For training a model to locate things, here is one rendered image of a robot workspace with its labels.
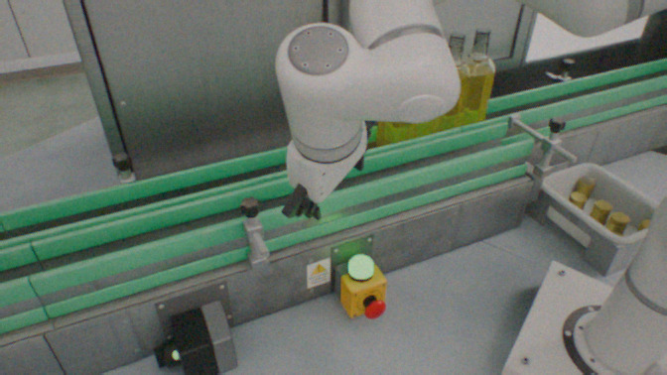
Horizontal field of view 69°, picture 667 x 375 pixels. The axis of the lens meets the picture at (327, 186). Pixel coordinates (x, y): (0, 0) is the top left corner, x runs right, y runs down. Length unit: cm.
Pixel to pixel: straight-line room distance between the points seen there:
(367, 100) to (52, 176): 109
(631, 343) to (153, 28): 87
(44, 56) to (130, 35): 316
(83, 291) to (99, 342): 9
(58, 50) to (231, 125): 311
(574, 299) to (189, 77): 78
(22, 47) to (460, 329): 361
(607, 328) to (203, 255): 60
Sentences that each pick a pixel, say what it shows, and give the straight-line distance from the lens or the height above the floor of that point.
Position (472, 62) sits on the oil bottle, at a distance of 100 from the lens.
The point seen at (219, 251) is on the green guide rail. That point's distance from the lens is 78.
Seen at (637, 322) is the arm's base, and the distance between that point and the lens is 78.
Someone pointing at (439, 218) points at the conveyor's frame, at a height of 86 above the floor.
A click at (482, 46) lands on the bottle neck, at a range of 100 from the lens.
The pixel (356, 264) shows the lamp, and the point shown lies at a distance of 83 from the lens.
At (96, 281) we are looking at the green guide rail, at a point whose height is 93.
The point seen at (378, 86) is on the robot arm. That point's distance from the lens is 40.
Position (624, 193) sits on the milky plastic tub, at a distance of 121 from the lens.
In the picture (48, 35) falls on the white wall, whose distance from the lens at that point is 401.
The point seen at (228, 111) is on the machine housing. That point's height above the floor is 100.
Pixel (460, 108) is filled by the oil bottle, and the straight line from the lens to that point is 101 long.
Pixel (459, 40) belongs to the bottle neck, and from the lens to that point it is 95.
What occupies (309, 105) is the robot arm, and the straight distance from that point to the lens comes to 41.
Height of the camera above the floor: 145
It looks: 37 degrees down
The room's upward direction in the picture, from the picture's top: straight up
